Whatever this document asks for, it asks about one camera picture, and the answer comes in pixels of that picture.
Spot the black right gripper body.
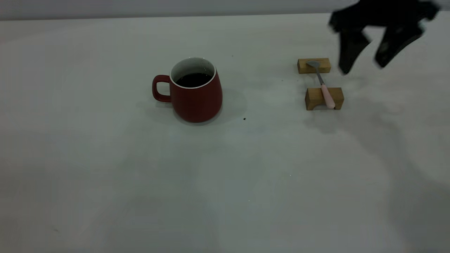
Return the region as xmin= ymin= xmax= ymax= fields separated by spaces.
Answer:
xmin=328 ymin=0 xmax=441 ymax=34

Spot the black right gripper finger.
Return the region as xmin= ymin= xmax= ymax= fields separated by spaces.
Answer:
xmin=374 ymin=24 xmax=425 ymax=69
xmin=338 ymin=29 xmax=372 ymax=75

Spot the pink handled metal spoon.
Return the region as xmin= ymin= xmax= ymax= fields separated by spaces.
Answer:
xmin=306 ymin=61 xmax=336 ymax=109

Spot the red ceramic mug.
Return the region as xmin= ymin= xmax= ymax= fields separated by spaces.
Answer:
xmin=152 ymin=57 xmax=223 ymax=123

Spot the flat rectangular wooden block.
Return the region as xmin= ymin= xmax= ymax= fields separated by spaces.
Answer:
xmin=297 ymin=58 xmax=331 ymax=74

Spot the arched wooden block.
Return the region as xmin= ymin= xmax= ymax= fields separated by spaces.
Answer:
xmin=304 ymin=87 xmax=345 ymax=111

